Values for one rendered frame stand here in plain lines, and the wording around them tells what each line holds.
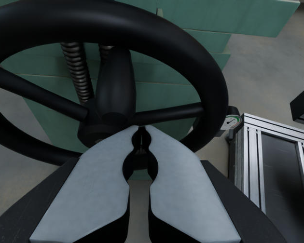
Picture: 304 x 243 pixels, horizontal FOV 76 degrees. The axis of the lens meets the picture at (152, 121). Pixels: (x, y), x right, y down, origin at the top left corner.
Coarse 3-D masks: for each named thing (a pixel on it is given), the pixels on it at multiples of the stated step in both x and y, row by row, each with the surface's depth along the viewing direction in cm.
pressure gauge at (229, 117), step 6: (228, 108) 44; (234, 108) 44; (228, 114) 43; (234, 114) 44; (228, 120) 45; (234, 120) 45; (240, 120) 45; (222, 126) 47; (228, 126) 47; (234, 126) 47
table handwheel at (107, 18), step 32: (32, 0) 12; (64, 0) 12; (96, 0) 12; (0, 32) 12; (32, 32) 12; (64, 32) 12; (96, 32) 12; (128, 32) 13; (160, 32) 13; (192, 64) 15; (32, 96) 18; (224, 96) 19; (0, 128) 23; (96, 128) 21; (64, 160) 31
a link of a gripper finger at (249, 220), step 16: (208, 176) 8; (224, 176) 8; (224, 192) 8; (240, 192) 8; (240, 208) 7; (256, 208) 7; (240, 224) 6; (256, 224) 6; (272, 224) 6; (256, 240) 6; (272, 240) 6
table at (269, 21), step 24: (0, 0) 28; (168, 0) 29; (192, 0) 29; (216, 0) 29; (240, 0) 29; (264, 0) 29; (288, 0) 30; (192, 24) 32; (216, 24) 32; (240, 24) 32; (264, 24) 32; (48, 48) 24; (96, 48) 24
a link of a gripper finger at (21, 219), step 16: (48, 176) 8; (64, 176) 8; (32, 192) 7; (48, 192) 7; (16, 208) 6; (32, 208) 6; (0, 224) 6; (16, 224) 6; (32, 224) 6; (0, 240) 6; (16, 240) 6
